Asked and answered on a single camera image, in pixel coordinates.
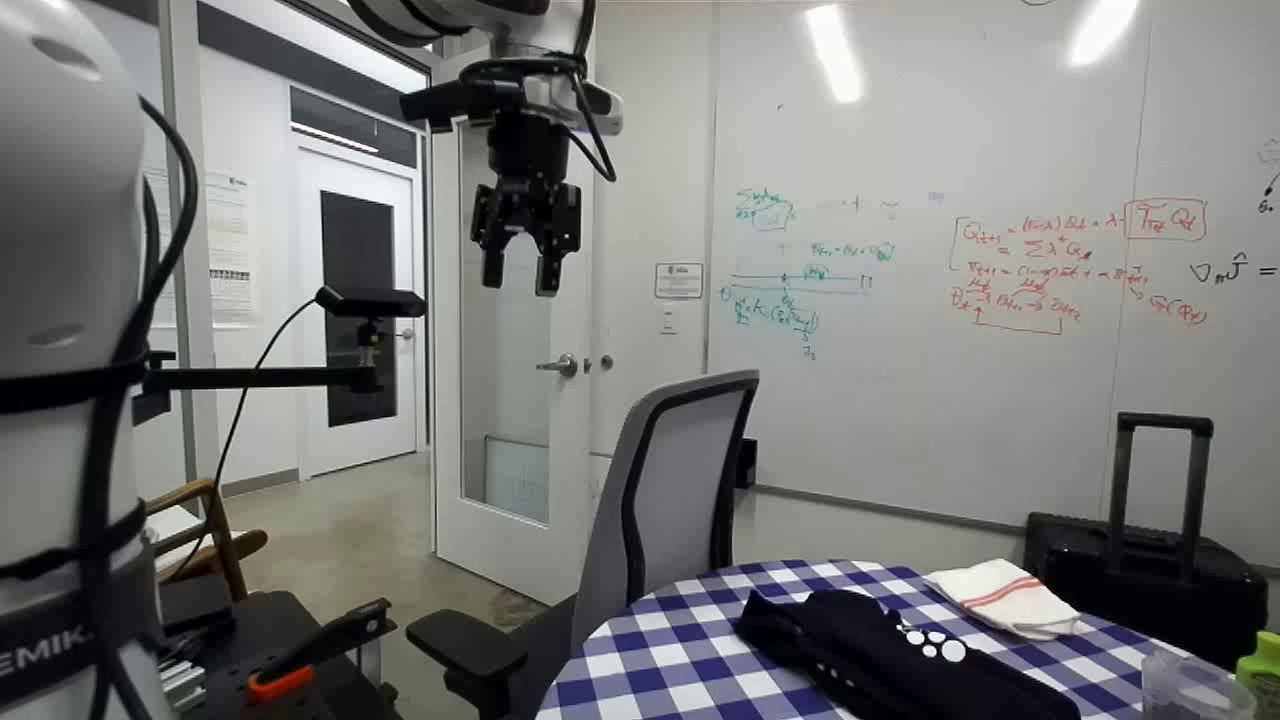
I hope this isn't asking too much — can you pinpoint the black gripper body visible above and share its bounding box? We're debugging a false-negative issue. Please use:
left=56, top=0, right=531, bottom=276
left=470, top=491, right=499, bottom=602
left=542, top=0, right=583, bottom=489
left=467, top=109, right=587, bottom=261

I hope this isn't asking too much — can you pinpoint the grey mesh office chair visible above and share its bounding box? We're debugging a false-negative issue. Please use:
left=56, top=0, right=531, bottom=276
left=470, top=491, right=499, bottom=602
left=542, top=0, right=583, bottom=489
left=404, top=368, right=762, bottom=720

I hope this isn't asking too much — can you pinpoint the white towel with red stripes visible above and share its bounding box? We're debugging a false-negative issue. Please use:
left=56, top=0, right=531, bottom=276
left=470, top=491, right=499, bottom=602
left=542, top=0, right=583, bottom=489
left=922, top=556, right=1092, bottom=642

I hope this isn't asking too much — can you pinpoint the white door with dark window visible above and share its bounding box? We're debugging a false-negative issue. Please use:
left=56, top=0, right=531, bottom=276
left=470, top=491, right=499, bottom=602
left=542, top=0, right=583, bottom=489
left=293, top=140, right=432, bottom=479

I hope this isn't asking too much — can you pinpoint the white door with glass pane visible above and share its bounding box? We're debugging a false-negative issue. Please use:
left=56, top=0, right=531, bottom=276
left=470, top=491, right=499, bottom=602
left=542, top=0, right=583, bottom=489
left=425, top=36, right=606, bottom=608

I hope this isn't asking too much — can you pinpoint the wooden stool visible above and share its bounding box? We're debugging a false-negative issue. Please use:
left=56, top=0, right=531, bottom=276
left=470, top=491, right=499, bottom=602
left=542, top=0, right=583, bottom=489
left=137, top=476, right=271, bottom=608

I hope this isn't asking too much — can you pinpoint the blue white checkered tablecloth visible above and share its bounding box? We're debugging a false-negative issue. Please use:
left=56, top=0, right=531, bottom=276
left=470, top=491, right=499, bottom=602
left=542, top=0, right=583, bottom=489
left=536, top=556, right=1204, bottom=720

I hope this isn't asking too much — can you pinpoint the black robot cart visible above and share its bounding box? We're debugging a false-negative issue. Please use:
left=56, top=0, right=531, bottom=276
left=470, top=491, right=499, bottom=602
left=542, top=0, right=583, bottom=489
left=157, top=589, right=408, bottom=720

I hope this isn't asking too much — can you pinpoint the black rolling suitcase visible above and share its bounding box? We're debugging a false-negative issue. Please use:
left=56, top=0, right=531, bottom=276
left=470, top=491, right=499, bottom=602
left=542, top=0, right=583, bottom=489
left=1021, top=412, right=1270, bottom=670

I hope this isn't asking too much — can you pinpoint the clear plastic cup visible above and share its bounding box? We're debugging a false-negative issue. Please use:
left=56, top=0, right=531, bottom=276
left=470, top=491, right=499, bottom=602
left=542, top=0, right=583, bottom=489
left=1138, top=642, right=1258, bottom=720

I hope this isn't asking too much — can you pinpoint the green bottle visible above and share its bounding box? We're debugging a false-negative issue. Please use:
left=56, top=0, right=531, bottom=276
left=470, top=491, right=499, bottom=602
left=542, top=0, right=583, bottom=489
left=1230, top=628, right=1280, bottom=720

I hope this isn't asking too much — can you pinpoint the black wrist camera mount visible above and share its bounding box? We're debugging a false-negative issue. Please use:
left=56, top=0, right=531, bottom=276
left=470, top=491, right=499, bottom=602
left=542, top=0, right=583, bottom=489
left=397, top=70, right=624, bottom=140

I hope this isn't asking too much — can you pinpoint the small white wall sign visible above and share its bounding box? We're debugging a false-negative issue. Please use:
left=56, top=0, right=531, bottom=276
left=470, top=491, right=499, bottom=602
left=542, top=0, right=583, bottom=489
left=647, top=255, right=709, bottom=302

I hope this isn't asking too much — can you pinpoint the black camera on boom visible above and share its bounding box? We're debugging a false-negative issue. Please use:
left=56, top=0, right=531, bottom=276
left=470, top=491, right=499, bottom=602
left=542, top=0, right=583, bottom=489
left=126, top=285, right=432, bottom=401

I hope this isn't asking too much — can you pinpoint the thin black camera cable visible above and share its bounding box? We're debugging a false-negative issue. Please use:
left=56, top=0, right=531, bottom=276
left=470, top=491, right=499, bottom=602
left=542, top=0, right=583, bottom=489
left=165, top=295, right=328, bottom=582

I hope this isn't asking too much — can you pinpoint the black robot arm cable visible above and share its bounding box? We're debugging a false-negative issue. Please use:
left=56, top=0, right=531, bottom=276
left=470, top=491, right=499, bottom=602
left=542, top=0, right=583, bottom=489
left=75, top=92, right=204, bottom=720

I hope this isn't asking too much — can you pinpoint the large wall whiteboard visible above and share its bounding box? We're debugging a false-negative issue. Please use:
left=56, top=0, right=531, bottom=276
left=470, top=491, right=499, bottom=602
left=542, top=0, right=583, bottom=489
left=703, top=0, right=1280, bottom=571

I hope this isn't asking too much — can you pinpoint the orange handled clamp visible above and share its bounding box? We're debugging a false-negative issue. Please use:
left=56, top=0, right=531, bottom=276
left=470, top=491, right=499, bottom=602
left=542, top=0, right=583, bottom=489
left=243, top=595, right=399, bottom=706

